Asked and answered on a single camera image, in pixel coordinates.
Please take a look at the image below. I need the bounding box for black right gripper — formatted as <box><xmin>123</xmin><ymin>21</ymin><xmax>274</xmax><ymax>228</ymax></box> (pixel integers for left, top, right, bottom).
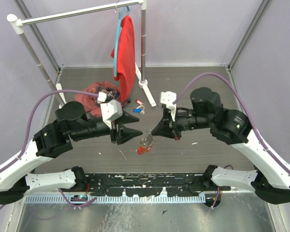
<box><xmin>151</xmin><ymin>105</ymin><xmax>212</xmax><ymax>140</ymax></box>

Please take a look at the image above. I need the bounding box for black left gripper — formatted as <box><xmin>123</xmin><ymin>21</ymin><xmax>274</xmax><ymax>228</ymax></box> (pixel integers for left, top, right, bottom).
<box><xmin>72</xmin><ymin>109</ymin><xmax>145</xmax><ymax>145</ymax></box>

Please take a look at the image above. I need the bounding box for red carabiner keyring with chain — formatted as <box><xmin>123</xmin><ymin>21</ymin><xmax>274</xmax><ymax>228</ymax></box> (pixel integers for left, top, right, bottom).
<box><xmin>136</xmin><ymin>130</ymin><xmax>156</xmax><ymax>155</ymax></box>

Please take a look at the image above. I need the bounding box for key with red tag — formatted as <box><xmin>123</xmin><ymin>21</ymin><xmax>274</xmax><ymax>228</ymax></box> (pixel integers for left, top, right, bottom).
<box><xmin>135</xmin><ymin>99</ymin><xmax>144</xmax><ymax>106</ymax></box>
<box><xmin>146</xmin><ymin>146</ymin><xmax>152</xmax><ymax>152</ymax></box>

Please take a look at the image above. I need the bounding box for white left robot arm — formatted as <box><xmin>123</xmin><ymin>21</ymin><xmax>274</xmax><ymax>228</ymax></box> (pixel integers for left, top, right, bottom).
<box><xmin>0</xmin><ymin>100</ymin><xmax>143</xmax><ymax>205</ymax></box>

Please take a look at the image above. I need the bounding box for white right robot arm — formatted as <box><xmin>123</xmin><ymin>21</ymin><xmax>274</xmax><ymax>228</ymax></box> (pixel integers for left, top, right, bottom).
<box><xmin>152</xmin><ymin>87</ymin><xmax>290</xmax><ymax>204</ymax></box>

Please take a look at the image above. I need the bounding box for key with blue tag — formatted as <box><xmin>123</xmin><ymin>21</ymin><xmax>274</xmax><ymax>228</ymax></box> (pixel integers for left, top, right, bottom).
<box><xmin>133</xmin><ymin>108</ymin><xmax>145</xmax><ymax>115</ymax></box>

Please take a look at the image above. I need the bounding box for crumpled maroon t-shirt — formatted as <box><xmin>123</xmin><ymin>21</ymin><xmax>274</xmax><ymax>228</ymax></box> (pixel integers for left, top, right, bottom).
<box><xmin>74</xmin><ymin>81</ymin><xmax>131</xmax><ymax>117</ymax></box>

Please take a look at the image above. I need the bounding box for red hanging t-shirt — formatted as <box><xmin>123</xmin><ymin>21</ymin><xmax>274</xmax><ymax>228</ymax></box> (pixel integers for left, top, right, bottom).
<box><xmin>111</xmin><ymin>15</ymin><xmax>136</xmax><ymax>101</ymax></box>

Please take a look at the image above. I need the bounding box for small circuit board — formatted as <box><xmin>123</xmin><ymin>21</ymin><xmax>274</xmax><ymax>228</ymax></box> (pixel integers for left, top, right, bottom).
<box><xmin>71</xmin><ymin>194</ymin><xmax>88</xmax><ymax>202</ymax></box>

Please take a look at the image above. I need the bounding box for blue clothes hanger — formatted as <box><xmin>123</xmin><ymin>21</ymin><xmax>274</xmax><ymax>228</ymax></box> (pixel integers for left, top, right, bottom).
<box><xmin>113</xmin><ymin>6</ymin><xmax>130</xmax><ymax>77</ymax></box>

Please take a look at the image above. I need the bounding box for white metal clothes rack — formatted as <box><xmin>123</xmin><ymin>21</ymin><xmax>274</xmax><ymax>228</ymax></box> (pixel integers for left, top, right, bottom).
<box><xmin>7</xmin><ymin>0</ymin><xmax>157</xmax><ymax>107</ymax></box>

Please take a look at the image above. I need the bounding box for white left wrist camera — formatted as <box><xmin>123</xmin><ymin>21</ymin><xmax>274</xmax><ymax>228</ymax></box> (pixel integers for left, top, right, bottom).
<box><xmin>97</xmin><ymin>92</ymin><xmax>123</xmax><ymax>129</ymax></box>

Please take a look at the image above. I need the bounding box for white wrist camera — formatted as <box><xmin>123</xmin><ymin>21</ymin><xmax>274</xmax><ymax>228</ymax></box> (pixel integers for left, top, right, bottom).
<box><xmin>160</xmin><ymin>91</ymin><xmax>177</xmax><ymax>122</ymax></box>
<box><xmin>97</xmin><ymin>92</ymin><xmax>123</xmax><ymax>129</ymax></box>

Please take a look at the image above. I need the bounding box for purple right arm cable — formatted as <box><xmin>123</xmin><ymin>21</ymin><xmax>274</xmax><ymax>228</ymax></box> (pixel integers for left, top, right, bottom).
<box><xmin>174</xmin><ymin>72</ymin><xmax>290</xmax><ymax>181</ymax></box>

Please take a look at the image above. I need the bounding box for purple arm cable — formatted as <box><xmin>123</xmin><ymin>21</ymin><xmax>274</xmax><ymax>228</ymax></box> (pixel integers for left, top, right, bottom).
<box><xmin>174</xmin><ymin>72</ymin><xmax>290</xmax><ymax>181</ymax></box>
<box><xmin>0</xmin><ymin>88</ymin><xmax>102</xmax><ymax>217</ymax></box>

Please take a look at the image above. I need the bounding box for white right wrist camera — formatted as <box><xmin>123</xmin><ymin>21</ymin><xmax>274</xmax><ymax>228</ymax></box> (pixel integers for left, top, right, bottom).
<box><xmin>160</xmin><ymin>91</ymin><xmax>177</xmax><ymax>122</ymax></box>

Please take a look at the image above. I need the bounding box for perforated cable duct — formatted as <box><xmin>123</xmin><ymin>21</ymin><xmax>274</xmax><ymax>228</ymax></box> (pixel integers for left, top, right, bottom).
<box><xmin>24</xmin><ymin>194</ymin><xmax>206</xmax><ymax>204</ymax></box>

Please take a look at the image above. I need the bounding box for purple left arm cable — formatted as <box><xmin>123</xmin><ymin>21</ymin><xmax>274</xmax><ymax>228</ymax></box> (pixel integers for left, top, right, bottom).
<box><xmin>0</xmin><ymin>88</ymin><xmax>102</xmax><ymax>217</ymax></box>

